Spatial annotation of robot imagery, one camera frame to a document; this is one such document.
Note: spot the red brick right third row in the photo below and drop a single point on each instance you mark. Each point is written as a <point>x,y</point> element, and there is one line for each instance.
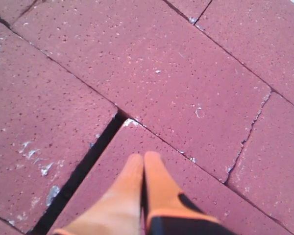
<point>204,190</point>

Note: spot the red brick right second row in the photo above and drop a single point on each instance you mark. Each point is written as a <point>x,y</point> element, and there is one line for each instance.
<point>264,172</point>

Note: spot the red brick front large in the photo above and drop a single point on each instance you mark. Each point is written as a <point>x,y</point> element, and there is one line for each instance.
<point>7,227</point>

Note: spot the red brick diagonal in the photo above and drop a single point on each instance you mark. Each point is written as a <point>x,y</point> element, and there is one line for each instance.
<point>156,67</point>

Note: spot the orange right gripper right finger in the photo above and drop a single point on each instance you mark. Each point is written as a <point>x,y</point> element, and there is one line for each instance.
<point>168,211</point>

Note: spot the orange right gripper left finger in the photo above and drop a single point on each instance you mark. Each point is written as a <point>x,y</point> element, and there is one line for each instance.
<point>118,211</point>

